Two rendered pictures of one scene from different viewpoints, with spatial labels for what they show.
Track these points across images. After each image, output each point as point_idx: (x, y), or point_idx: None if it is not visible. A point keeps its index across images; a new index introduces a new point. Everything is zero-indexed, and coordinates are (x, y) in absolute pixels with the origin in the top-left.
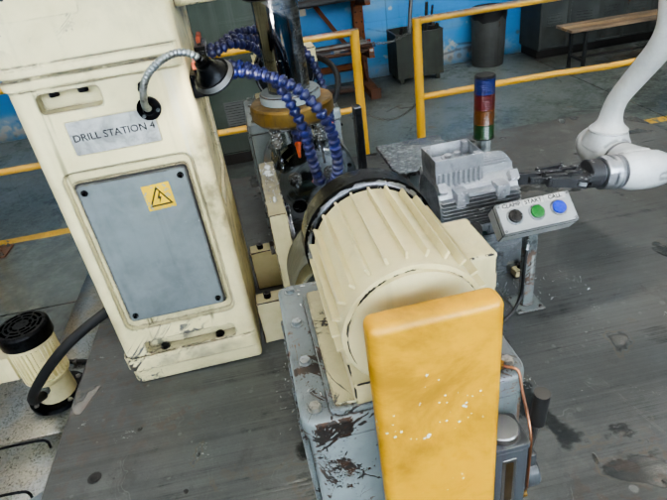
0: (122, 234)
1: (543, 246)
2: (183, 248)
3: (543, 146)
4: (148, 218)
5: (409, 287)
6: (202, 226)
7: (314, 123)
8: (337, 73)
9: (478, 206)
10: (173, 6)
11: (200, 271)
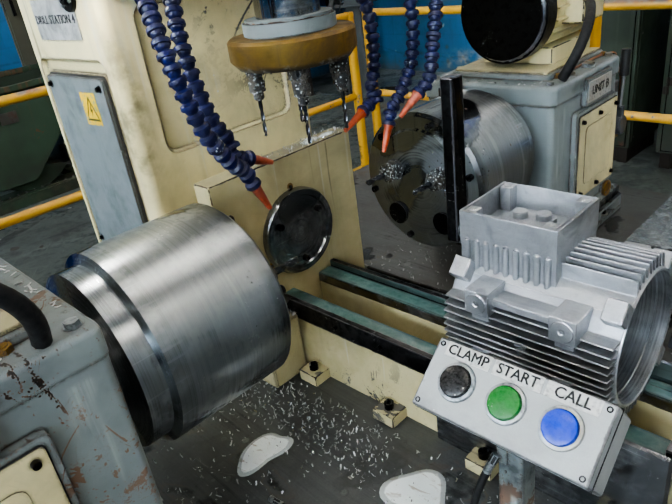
0: (79, 141)
1: None
2: (116, 181)
3: None
4: (90, 132)
5: None
6: (129, 164)
7: (270, 71)
8: (584, 31)
9: (514, 337)
10: None
11: (133, 217)
